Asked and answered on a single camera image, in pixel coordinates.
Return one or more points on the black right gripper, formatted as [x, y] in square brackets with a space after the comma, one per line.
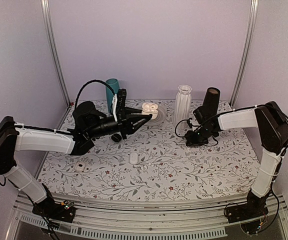
[192, 142]

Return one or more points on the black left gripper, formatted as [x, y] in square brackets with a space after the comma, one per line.
[126, 124]

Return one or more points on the beige earbud charging case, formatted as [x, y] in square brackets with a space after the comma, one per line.
[149, 108]

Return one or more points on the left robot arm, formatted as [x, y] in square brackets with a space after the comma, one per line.
[90, 124]

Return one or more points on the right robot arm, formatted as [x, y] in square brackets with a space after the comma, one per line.
[271, 125]

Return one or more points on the small black earbud case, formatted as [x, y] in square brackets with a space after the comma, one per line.
[116, 137]

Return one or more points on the white open earbud case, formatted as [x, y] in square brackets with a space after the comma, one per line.
[80, 166]

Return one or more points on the grey spiral plate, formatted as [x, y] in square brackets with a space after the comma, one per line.
[161, 117]

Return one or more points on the teal cup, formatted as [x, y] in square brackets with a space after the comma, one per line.
[114, 84]

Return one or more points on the white ribbed vase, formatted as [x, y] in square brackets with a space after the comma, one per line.
[182, 104]

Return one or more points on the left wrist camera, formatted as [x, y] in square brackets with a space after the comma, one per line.
[118, 103]

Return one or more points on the right aluminium frame post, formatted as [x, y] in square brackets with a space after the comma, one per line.
[245, 53]

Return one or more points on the aluminium front rail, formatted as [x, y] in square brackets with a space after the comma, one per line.
[98, 219]

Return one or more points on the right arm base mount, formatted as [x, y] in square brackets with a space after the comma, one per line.
[246, 211]

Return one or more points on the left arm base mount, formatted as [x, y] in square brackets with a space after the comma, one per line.
[49, 209]

